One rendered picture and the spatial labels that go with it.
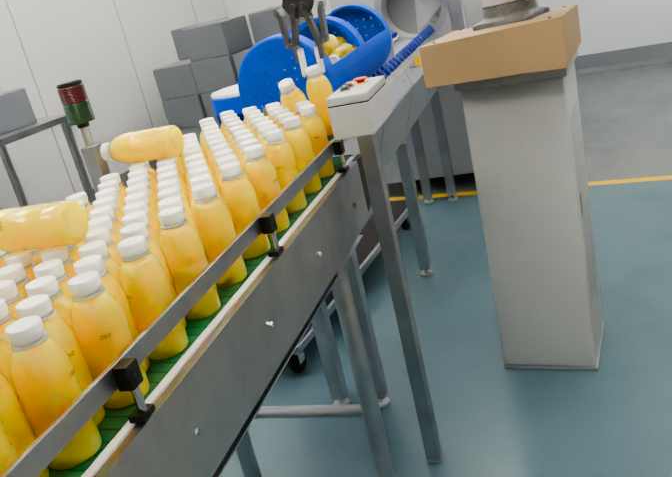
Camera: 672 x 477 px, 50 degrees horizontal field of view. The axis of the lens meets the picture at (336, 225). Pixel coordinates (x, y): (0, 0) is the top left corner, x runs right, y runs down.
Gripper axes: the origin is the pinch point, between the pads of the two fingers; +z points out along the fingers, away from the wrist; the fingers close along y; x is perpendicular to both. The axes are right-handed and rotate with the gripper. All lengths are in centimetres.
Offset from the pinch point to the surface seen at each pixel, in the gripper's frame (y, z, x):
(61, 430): -5, 21, 122
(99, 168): 50, 13, 28
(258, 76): 23.0, 3.4, -18.0
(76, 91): 50, -6, 28
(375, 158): -14.4, 24.6, 10.2
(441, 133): 9, 75, -213
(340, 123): -10.1, 13.0, 18.3
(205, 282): -5, 21, 85
